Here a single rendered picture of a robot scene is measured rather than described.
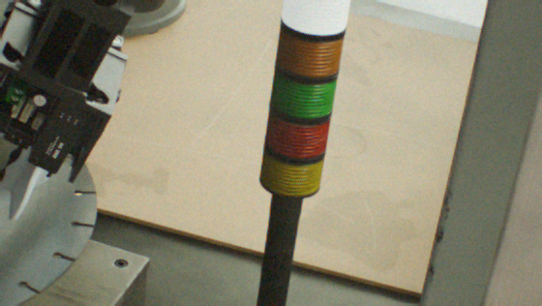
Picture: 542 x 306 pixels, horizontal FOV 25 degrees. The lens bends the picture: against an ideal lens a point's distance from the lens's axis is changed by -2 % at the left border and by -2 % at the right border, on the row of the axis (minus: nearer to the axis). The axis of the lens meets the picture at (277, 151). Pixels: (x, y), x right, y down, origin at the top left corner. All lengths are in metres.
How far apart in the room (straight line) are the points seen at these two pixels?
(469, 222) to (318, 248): 0.77
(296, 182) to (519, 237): 0.56
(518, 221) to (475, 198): 0.13
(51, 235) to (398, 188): 0.57
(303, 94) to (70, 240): 0.19
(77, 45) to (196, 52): 0.93
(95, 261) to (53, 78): 0.38
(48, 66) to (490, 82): 0.29
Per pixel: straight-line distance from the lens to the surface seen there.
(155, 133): 1.37
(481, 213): 0.45
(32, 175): 0.73
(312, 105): 0.85
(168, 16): 1.59
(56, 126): 0.66
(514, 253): 0.33
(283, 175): 0.88
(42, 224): 0.87
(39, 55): 0.66
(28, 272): 0.82
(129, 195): 1.26
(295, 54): 0.83
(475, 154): 0.44
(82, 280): 0.98
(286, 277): 0.94
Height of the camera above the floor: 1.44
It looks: 30 degrees down
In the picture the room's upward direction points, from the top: 8 degrees clockwise
